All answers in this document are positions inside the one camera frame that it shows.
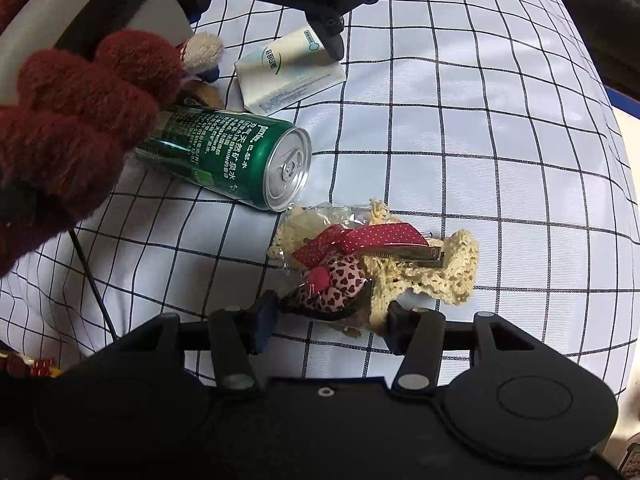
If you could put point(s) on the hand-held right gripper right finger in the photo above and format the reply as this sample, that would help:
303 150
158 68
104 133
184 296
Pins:
400 330

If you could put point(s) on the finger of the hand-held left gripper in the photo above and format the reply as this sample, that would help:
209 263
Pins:
327 35

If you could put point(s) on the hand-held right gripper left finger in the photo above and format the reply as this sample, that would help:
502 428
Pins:
262 325

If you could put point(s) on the small white tissue packet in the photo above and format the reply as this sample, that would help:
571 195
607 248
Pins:
285 75

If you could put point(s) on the lace hair clip bundle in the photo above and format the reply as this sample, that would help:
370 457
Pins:
400 265

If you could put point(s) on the beige plush toy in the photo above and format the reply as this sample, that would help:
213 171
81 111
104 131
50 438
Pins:
205 52

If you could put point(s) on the brown wooden object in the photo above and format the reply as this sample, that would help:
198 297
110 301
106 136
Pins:
202 94

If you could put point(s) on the green drink can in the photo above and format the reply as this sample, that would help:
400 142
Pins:
220 150

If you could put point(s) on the checked white bed sheet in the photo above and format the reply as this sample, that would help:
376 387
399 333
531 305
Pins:
475 135

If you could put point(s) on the colourful small packet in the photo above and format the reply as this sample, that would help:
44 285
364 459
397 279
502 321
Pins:
37 366

